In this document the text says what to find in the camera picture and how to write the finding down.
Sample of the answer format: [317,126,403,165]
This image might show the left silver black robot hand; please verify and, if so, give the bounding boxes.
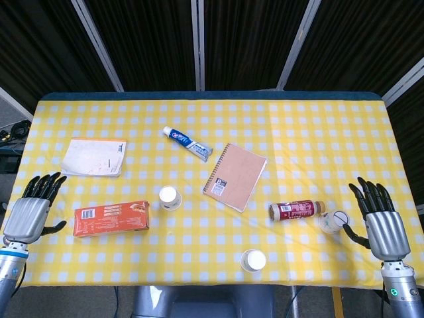
[2,172,68,245]

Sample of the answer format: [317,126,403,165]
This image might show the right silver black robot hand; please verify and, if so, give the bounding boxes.
[343,176,412,263]

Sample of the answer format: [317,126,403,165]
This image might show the small white yogurt bottle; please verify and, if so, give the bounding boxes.
[318,209,350,235]

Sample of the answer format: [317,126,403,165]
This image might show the white paper cup blue flower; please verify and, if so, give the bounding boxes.
[159,185,184,211]

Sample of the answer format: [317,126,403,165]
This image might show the grey robot base column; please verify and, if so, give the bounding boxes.
[132,284,276,318]

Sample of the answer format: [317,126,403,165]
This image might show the dark equipment box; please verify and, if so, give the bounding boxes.
[0,147,24,175]

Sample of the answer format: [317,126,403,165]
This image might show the orange cardboard box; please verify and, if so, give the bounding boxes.
[73,199,150,239]

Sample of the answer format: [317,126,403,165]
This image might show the yellow floor tape strip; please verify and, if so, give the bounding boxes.
[332,287,345,318]

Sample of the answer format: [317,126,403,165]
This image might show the white worn paperback book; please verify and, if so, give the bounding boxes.
[61,137,128,179]

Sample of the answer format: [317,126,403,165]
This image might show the red Costa coffee bottle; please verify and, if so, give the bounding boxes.
[268,199,327,222]

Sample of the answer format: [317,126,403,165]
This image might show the black ribbed partition panel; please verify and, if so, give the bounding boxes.
[286,0,424,97]
[387,75,424,206]
[0,0,115,104]
[203,0,311,91]
[84,0,199,93]

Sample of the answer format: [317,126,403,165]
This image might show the yellow white checkered tablecloth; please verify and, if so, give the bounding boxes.
[0,99,424,288]

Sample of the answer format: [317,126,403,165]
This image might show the white paper cup green leaves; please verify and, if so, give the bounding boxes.
[240,248,267,273]

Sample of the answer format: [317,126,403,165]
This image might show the brown spiral notebook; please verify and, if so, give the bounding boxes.
[202,142,268,213]

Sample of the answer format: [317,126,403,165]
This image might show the blue white toothpaste tube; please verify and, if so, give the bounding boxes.
[162,126,213,163]

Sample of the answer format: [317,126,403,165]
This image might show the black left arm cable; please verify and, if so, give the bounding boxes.
[11,258,28,297]

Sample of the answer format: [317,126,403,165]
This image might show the black cable bundle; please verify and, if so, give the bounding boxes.
[0,119,32,144]

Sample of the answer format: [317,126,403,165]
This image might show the thin black floor cable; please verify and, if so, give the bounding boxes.
[288,286,303,318]
[113,286,123,318]

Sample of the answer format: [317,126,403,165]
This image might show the white partition frame post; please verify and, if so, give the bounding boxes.
[71,0,125,93]
[0,85,34,122]
[380,56,424,107]
[190,0,205,91]
[276,0,323,91]

